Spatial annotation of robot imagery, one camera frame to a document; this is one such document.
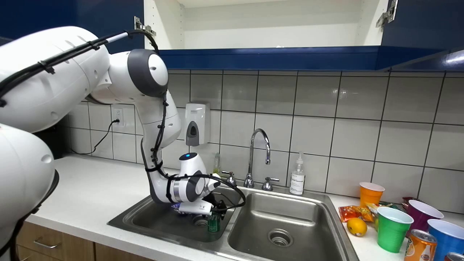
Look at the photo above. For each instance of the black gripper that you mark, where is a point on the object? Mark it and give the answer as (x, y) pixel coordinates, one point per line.
(218, 203)

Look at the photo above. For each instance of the green soda can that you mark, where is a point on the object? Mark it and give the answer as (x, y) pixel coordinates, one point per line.
(214, 226)

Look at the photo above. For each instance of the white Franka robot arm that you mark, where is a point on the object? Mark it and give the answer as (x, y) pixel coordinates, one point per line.
(73, 87)

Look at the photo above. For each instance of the stainless steel double sink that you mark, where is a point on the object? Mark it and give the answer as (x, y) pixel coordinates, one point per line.
(291, 212)

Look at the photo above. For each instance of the wooden base cabinet drawers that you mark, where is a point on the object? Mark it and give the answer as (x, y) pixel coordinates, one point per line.
(73, 247)

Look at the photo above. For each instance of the blue cabinet with white interior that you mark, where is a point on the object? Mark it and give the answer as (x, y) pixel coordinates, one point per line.
(291, 58)

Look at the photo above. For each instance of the metal cabinet door hinge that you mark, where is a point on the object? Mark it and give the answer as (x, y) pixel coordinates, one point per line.
(138, 23)
(389, 12)

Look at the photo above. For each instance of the orange soda can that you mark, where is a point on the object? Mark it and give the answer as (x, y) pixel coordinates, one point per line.
(420, 247)

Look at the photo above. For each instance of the red soda can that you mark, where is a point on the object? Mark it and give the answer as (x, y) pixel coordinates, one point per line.
(456, 257)

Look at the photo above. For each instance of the glossy blue cabinet door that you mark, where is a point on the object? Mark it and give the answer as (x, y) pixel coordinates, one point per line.
(426, 23)
(49, 15)

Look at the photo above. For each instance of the yellow-green dish soap bottle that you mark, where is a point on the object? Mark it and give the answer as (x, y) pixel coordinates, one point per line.
(217, 164)

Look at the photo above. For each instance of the chrome gooseneck faucet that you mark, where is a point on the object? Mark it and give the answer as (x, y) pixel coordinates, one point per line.
(252, 154)

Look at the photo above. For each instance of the clear bottle with white label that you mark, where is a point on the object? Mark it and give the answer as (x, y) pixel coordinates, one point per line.
(298, 181)

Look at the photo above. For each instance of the orange red chip bag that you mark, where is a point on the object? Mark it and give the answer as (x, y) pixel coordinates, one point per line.
(356, 212)

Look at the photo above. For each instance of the yellow lemon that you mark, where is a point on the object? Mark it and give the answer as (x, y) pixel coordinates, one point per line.
(357, 226)

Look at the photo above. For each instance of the orange plastic cup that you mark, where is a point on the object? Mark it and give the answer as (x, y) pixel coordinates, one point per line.
(372, 193)

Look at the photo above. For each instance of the green plastic cup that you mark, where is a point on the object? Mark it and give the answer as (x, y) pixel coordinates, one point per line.
(392, 232)

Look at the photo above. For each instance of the purple plastic cup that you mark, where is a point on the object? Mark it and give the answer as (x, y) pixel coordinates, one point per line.
(424, 215)

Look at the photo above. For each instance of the blue plastic cup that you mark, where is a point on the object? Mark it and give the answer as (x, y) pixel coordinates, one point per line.
(450, 239)

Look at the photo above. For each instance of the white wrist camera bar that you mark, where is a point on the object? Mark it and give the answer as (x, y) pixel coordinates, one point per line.
(196, 207)

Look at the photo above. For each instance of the white wall soap dispenser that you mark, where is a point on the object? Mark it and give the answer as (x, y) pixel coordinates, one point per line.
(196, 120)

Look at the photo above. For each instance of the white wall power outlet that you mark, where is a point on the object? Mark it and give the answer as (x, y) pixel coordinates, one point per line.
(118, 113)

